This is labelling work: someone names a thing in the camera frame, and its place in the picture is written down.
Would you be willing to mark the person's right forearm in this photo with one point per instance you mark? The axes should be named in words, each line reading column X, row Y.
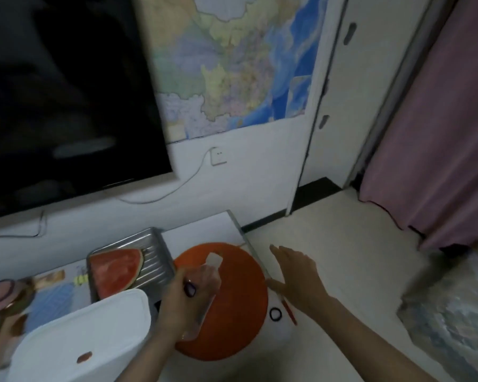
column 362, row 346

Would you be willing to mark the plastic bottle purple label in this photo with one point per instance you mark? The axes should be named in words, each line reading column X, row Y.
column 211, row 282

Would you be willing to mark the orange snack packet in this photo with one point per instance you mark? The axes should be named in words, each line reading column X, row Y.
column 49, row 279

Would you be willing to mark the watermelon slice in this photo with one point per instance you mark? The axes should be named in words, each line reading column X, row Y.
column 111, row 274

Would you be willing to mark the colourful wall map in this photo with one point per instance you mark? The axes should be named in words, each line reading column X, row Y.
column 231, row 67

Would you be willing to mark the pink curtain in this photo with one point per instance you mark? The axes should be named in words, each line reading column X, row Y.
column 442, row 135

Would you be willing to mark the orange round mat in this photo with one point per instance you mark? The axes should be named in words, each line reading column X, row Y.
column 239, row 306

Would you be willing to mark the white wall socket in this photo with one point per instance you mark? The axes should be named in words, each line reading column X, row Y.
column 218, row 156

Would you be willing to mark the white door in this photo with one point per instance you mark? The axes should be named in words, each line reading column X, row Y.
column 362, row 95

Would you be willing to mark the patterned bed cover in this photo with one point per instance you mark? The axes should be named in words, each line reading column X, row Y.
column 454, row 326

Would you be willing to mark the person's right hand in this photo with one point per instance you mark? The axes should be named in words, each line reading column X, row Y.
column 302, row 286

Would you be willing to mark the person's left forearm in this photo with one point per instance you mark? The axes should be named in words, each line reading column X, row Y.
column 147, row 366

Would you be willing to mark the yellow binder clips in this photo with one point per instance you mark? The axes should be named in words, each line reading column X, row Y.
column 80, row 280

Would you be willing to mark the pink lidded cup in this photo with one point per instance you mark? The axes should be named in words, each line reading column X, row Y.
column 0, row 294

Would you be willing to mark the blue knitted cloth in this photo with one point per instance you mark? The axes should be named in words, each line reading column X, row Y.
column 55, row 304

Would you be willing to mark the white lidded bin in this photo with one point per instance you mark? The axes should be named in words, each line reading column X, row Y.
column 83, row 330

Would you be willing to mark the metal tray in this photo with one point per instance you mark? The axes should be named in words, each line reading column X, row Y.
column 159, row 258

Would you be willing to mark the black television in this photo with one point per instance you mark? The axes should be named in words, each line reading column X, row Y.
column 63, row 95

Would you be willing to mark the person's left hand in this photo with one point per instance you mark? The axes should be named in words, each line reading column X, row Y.
column 175, row 310

